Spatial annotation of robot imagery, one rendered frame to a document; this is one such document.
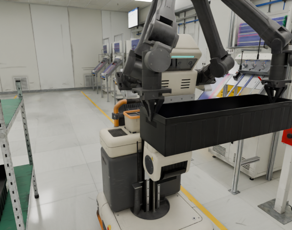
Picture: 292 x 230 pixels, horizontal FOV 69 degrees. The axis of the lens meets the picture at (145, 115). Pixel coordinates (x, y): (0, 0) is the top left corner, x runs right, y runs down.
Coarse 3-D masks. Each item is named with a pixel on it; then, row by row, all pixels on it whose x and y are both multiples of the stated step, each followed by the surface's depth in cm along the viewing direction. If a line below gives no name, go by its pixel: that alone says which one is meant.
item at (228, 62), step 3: (222, 57) 102; (225, 57) 101; (228, 57) 101; (222, 60) 99; (225, 60) 99; (228, 60) 100; (231, 60) 101; (225, 63) 98; (228, 63) 99; (231, 63) 101; (228, 66) 99; (231, 66) 101; (228, 69) 100; (228, 72) 105
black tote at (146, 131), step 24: (240, 96) 89; (264, 96) 90; (144, 120) 68; (168, 120) 56; (192, 120) 60; (216, 120) 64; (240, 120) 68; (264, 120) 74; (288, 120) 80; (168, 144) 58; (192, 144) 62; (216, 144) 66
